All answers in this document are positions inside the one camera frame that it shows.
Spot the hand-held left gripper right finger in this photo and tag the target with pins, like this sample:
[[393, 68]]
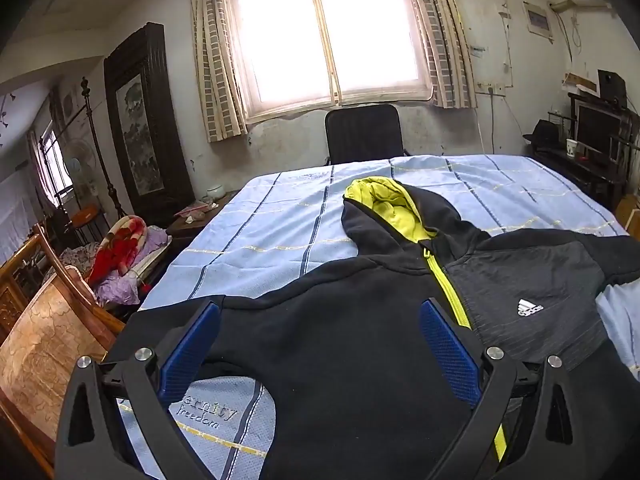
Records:
[[450, 355]]

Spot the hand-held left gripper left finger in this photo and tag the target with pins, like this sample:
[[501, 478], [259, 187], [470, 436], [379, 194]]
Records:
[[190, 355]]

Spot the black hooded jacket yellow zipper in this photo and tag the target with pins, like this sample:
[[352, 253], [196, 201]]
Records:
[[350, 360]]

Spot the red floral blanket bundle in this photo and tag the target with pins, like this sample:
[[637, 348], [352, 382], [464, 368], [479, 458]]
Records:
[[120, 290]]

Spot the dark bedside cabinet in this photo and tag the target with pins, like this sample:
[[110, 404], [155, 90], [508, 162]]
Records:
[[192, 227]]

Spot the carved wooden chair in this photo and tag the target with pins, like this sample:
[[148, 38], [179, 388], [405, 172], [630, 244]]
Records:
[[45, 350]]

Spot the blue striped bed sheet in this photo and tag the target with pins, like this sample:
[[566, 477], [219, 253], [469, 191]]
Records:
[[280, 230]]

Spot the white standing fan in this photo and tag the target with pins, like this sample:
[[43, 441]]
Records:
[[80, 165]]

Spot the dark computer desk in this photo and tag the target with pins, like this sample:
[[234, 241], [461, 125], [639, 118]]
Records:
[[585, 175]]

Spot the cardboard box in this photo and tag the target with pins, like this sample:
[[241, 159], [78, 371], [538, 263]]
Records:
[[630, 217]]

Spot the dark framed painting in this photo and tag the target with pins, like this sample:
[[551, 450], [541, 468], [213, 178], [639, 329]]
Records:
[[142, 130]]

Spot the black office chair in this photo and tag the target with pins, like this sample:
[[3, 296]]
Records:
[[362, 132]]

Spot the white paper cup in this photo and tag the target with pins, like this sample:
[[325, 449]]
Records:
[[572, 147]]

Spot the black hat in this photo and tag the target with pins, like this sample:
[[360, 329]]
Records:
[[542, 132]]

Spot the dark metal coat rack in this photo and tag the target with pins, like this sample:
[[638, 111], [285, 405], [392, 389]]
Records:
[[90, 110]]

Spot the computer monitor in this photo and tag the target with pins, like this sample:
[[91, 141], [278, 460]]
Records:
[[597, 127]]

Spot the checked beige curtain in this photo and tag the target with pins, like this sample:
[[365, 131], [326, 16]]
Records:
[[442, 45], [215, 60]]

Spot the black speaker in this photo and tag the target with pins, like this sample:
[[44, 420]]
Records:
[[612, 85]]

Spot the window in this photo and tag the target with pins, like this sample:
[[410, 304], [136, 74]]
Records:
[[325, 30]]

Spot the wall power socket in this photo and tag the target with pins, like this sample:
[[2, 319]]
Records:
[[490, 88]]

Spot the small framed wall notice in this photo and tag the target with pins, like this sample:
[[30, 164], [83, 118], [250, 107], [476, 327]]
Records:
[[539, 20]]

